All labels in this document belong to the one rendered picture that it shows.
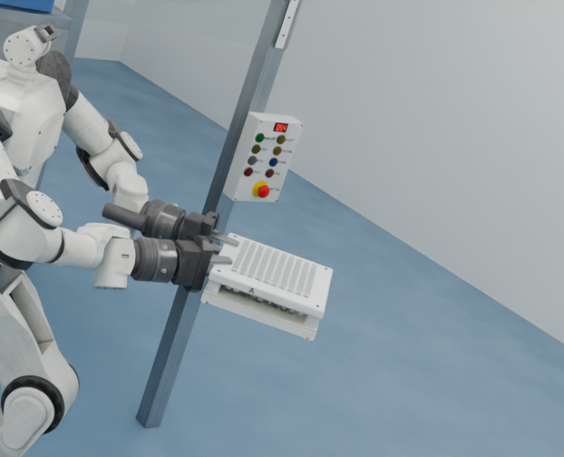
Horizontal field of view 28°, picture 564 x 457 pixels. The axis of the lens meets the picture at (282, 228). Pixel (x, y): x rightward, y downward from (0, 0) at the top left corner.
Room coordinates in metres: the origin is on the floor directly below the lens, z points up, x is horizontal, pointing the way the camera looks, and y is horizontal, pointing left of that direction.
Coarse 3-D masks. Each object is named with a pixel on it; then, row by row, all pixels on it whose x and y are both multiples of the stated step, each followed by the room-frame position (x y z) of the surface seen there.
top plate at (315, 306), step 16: (240, 240) 2.33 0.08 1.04; (224, 256) 2.22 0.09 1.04; (288, 256) 2.34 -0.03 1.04; (224, 272) 2.13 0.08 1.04; (256, 272) 2.19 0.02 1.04; (320, 272) 2.31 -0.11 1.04; (240, 288) 2.12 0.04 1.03; (256, 288) 2.12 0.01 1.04; (272, 288) 2.14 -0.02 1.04; (304, 288) 2.19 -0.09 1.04; (320, 288) 2.23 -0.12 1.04; (288, 304) 2.12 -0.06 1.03; (304, 304) 2.12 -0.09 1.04; (320, 304) 2.15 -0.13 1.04
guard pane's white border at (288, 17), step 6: (294, 0) 3.19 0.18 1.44; (288, 6) 3.18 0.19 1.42; (294, 6) 3.20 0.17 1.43; (288, 12) 3.19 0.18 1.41; (294, 12) 3.20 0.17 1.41; (288, 18) 3.19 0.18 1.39; (282, 24) 3.18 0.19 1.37; (288, 24) 3.20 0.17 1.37; (282, 30) 3.19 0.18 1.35; (288, 30) 3.20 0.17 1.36; (282, 36) 3.19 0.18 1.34; (282, 42) 3.20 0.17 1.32; (282, 48) 3.20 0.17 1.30
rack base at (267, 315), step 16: (224, 288) 2.16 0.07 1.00; (224, 304) 2.12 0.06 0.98; (240, 304) 2.12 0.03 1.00; (256, 304) 2.14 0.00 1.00; (272, 304) 2.17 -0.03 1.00; (256, 320) 2.12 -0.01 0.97; (272, 320) 2.12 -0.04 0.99; (288, 320) 2.12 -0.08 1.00; (304, 320) 2.15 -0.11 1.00; (304, 336) 2.12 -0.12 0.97
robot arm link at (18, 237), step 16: (16, 208) 1.84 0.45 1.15; (0, 224) 1.83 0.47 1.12; (16, 224) 1.82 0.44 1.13; (32, 224) 1.82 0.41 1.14; (0, 240) 1.81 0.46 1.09; (16, 240) 1.81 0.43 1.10; (32, 240) 1.82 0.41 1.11; (48, 240) 1.83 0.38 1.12; (64, 240) 1.87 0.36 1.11; (80, 240) 1.92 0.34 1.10; (0, 256) 1.81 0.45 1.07; (16, 256) 1.82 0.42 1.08; (32, 256) 1.82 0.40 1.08; (48, 256) 1.84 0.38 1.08; (64, 256) 1.87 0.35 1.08; (80, 256) 1.91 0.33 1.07
